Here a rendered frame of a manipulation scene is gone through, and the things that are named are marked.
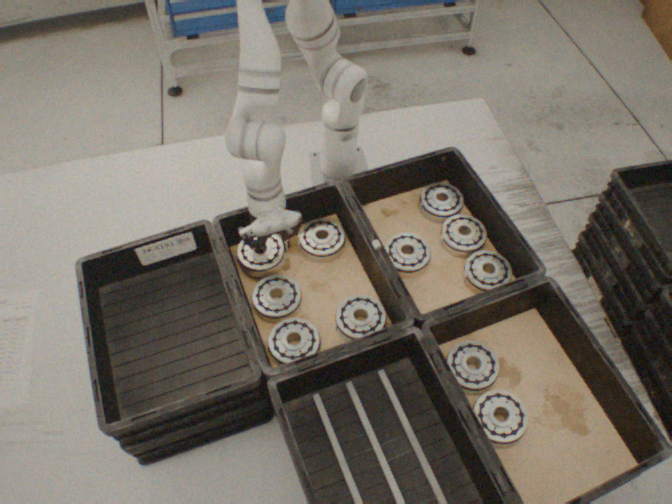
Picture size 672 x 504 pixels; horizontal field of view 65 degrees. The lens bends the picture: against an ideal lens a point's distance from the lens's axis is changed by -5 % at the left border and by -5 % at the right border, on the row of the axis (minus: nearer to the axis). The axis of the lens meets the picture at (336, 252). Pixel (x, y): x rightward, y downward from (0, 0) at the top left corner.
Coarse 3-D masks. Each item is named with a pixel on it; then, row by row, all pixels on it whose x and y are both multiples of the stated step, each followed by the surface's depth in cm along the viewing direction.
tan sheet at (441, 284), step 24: (408, 192) 137; (384, 216) 132; (408, 216) 132; (384, 240) 128; (432, 240) 128; (432, 264) 124; (456, 264) 124; (408, 288) 120; (432, 288) 120; (456, 288) 120
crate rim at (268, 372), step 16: (304, 192) 124; (240, 208) 121; (352, 208) 121; (224, 240) 116; (368, 240) 117; (224, 256) 114; (384, 272) 111; (240, 288) 109; (240, 304) 107; (400, 304) 106; (256, 336) 103; (368, 336) 103; (256, 352) 101; (320, 352) 101; (336, 352) 101; (272, 368) 99; (288, 368) 99
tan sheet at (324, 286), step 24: (336, 216) 132; (288, 264) 124; (312, 264) 124; (336, 264) 124; (360, 264) 124; (312, 288) 121; (336, 288) 121; (360, 288) 120; (312, 312) 117; (264, 336) 114; (336, 336) 114
